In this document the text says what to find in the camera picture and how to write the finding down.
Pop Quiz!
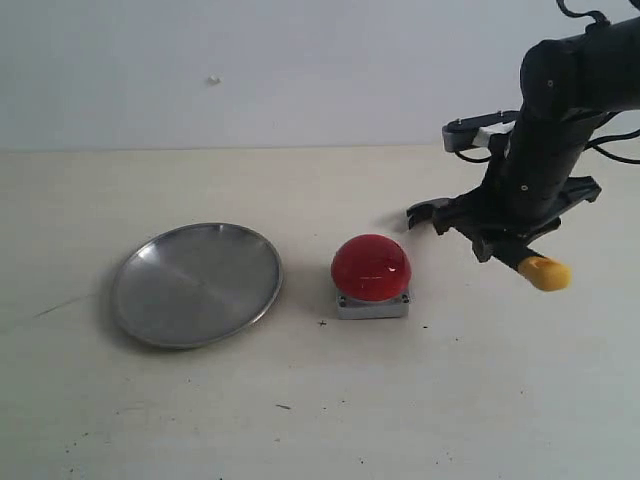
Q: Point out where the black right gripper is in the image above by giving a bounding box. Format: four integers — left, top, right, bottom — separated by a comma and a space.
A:
432, 176, 601, 264

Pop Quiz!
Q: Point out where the yellow black claw hammer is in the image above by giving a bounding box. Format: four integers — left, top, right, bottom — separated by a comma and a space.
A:
406, 198, 572, 292

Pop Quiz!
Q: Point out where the red dome push button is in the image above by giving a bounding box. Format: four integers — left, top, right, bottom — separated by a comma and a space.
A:
330, 234, 412, 320

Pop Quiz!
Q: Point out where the round steel plate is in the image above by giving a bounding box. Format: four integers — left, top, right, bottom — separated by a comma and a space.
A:
109, 223, 284, 350

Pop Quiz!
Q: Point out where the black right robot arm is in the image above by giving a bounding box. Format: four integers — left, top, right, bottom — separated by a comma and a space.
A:
432, 19, 639, 266

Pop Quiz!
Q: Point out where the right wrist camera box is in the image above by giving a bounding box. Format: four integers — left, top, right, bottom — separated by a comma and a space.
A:
441, 110, 519, 153

